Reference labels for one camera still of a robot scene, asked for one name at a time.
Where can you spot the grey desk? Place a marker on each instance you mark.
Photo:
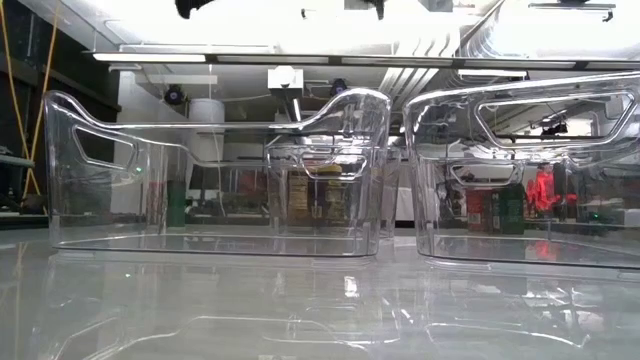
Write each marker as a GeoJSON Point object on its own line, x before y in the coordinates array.
{"type": "Point", "coordinates": [15, 161]}

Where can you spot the white cylindrical tank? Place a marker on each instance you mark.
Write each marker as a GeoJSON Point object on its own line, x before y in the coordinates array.
{"type": "Point", "coordinates": [206, 112]}

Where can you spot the small black ceiling device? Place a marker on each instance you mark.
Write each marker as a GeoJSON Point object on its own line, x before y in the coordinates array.
{"type": "Point", "coordinates": [554, 129]}

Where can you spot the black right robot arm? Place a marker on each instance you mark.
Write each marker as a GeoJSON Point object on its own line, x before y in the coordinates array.
{"type": "Point", "coordinates": [377, 7]}

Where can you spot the grey hanging ceiling fixture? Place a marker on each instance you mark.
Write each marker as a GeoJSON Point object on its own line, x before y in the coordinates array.
{"type": "Point", "coordinates": [572, 6]}

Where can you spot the black round ceiling device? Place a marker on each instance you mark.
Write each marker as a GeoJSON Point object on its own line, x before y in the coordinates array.
{"type": "Point", "coordinates": [338, 87]}
{"type": "Point", "coordinates": [174, 94]}

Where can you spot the black lid green pepper tin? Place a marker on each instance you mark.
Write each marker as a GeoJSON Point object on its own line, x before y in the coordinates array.
{"type": "Point", "coordinates": [510, 207]}
{"type": "Point", "coordinates": [176, 204]}

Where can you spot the black lit computer case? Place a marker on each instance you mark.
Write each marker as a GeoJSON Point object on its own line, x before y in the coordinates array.
{"type": "Point", "coordinates": [545, 190]}

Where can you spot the long overhead light bar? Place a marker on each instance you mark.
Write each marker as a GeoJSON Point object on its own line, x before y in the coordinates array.
{"type": "Point", "coordinates": [275, 59]}

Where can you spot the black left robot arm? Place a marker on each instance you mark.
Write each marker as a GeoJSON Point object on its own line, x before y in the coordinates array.
{"type": "Point", "coordinates": [192, 6]}

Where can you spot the clear plastic bin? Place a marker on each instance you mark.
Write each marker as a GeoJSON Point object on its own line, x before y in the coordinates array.
{"type": "Point", "coordinates": [500, 250]}
{"type": "Point", "coordinates": [380, 205]}
{"type": "Point", "coordinates": [100, 235]}

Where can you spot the white box ceiling fixture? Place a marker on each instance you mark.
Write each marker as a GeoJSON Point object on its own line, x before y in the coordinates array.
{"type": "Point", "coordinates": [285, 77]}

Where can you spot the glossy white table sheet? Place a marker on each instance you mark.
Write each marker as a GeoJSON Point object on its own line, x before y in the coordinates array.
{"type": "Point", "coordinates": [200, 310]}

